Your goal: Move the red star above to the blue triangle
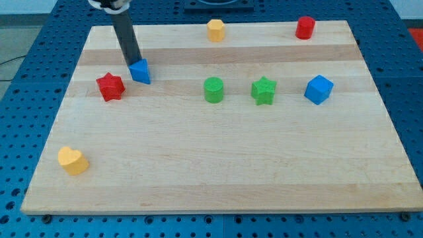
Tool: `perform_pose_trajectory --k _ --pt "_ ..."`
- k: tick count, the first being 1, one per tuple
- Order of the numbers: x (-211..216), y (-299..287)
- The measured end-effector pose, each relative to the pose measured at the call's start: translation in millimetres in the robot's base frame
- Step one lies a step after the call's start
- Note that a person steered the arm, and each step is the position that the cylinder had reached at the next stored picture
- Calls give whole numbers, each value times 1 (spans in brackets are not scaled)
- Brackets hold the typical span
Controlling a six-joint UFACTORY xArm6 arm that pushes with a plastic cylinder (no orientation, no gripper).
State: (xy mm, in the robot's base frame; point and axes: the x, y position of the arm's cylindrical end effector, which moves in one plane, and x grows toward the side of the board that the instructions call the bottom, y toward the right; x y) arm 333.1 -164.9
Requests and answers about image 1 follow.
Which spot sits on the blue cube block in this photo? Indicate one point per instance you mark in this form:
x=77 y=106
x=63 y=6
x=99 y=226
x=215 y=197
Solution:
x=318 y=89

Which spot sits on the blue triangle block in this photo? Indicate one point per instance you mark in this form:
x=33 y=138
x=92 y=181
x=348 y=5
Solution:
x=140 y=71

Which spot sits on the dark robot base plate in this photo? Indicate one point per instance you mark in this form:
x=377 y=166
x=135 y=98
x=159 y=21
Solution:
x=217 y=5

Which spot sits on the red star block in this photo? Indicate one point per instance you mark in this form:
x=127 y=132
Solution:
x=111 y=87

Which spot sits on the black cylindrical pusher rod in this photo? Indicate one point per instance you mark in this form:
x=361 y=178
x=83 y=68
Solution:
x=125 y=34

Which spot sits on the yellow heart block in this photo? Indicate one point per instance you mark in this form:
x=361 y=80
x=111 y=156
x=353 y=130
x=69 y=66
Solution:
x=72 y=161

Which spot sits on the red cylinder block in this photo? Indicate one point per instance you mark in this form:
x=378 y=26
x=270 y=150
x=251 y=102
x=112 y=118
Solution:
x=305 y=27

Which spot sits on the yellow hexagon block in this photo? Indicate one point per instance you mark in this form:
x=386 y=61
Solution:
x=216 y=30

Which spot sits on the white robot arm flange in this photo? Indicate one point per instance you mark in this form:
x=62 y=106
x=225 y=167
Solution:
x=112 y=7

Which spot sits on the green star block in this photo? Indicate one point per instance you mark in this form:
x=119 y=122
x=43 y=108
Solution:
x=263 y=91

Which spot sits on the light wooden board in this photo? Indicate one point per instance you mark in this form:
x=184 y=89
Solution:
x=163 y=149

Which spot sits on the green cylinder block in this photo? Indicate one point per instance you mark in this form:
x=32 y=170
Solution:
x=213 y=90

